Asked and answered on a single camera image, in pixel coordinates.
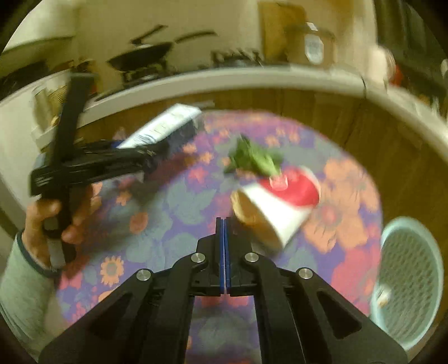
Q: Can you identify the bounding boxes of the wooden cutting board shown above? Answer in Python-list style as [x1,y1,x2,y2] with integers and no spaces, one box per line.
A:
[258,3,309,58]

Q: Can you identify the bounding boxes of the black gas stove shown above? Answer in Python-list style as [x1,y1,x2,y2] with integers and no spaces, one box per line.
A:
[93,49,267,100]

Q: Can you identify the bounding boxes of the green vegetable stalk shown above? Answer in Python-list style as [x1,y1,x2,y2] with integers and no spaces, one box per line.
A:
[223,135,283,177]

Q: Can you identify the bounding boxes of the white kitchen countertop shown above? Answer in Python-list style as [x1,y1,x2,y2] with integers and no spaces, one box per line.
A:
[0,65,448,127]

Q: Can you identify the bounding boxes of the black wok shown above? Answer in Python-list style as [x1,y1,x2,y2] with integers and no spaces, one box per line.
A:
[107,31,216,71]

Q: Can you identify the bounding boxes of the person's left hand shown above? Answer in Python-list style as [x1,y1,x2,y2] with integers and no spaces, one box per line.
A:
[25,184,96,269]

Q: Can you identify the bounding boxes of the white electric kettle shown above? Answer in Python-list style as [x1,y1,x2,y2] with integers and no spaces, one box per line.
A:
[367,45,397,87]

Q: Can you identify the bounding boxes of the person's left forearm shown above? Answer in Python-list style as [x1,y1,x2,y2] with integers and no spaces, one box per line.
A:
[0,229,67,358]

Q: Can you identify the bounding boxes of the black stove pan support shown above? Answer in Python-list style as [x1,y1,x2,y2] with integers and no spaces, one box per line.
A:
[122,67,169,85]
[211,48,264,68]

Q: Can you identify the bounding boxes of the red and white paper cup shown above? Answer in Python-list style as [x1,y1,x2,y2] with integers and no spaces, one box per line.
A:
[230,165,322,250]

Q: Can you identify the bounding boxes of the teal plastic basket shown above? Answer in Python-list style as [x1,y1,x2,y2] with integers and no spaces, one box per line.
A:
[369,216,444,352]

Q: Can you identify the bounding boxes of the brown rice cooker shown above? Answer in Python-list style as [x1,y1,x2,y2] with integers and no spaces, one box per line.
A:
[285,23,337,68]

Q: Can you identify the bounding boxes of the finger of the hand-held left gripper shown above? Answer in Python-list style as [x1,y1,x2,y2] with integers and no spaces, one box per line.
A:
[84,139,122,155]
[87,148,166,180]

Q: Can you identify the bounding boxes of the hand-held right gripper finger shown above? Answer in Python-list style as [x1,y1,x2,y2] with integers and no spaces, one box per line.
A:
[224,217,408,364]
[38,217,225,364]

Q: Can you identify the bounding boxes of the floral tablecloth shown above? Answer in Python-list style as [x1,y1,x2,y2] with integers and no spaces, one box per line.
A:
[54,110,386,364]

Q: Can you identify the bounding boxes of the dark window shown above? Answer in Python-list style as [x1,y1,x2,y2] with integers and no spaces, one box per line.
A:
[376,0,448,106]

